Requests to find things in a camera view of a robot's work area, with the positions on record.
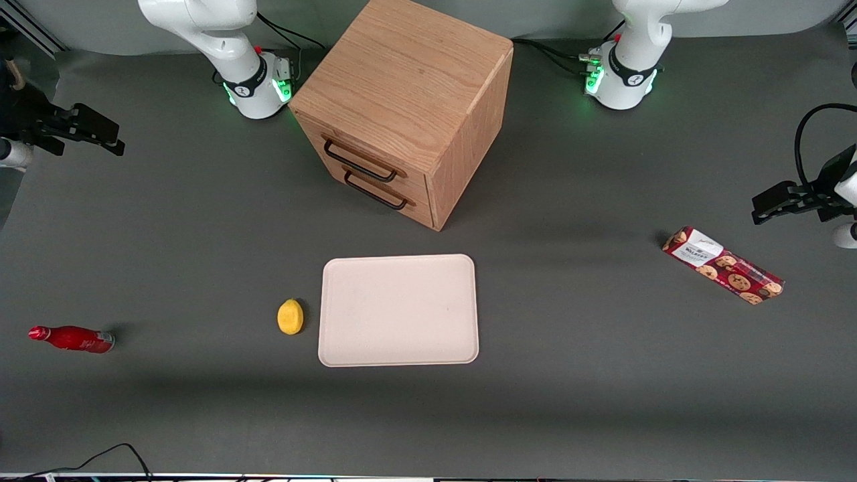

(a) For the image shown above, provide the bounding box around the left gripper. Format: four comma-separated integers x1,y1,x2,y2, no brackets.
751,143,857,226

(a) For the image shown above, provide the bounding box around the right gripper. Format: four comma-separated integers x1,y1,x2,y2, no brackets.
8,86,127,157

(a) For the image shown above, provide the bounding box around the black metal drawer handle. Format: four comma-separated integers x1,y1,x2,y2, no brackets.
342,169,410,212
321,134,408,183

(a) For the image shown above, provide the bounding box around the wooden drawer front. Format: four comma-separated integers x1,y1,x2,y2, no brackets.
297,112,432,203
313,151,436,228

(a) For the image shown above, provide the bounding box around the oak wooden drawer cabinet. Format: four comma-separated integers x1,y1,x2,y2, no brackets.
288,0,515,232

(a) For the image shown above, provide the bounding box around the red cookie box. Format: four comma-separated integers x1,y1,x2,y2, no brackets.
661,226,785,306

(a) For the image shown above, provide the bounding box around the red bottle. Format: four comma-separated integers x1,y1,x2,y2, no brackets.
27,325,116,355

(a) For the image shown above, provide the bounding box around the yellow lemon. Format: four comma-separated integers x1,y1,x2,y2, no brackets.
277,298,305,336

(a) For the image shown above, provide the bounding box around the beige rectangular tray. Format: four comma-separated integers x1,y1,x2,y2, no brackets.
317,253,481,368

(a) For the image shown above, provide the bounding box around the black looped gripper cable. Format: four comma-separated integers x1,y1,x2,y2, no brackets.
793,102,857,196

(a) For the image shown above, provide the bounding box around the aluminium frame profile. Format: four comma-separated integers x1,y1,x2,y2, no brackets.
0,12,69,60

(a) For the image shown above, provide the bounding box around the black right arm base cable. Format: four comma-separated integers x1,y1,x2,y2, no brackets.
256,12,327,53

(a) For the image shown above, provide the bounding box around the black arm base cable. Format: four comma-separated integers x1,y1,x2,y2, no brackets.
512,37,605,76
256,12,327,53

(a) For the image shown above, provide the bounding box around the black left arm base cable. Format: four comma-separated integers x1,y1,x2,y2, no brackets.
512,37,605,76

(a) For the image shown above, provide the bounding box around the black cable at table edge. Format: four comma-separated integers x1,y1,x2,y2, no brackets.
19,443,153,480

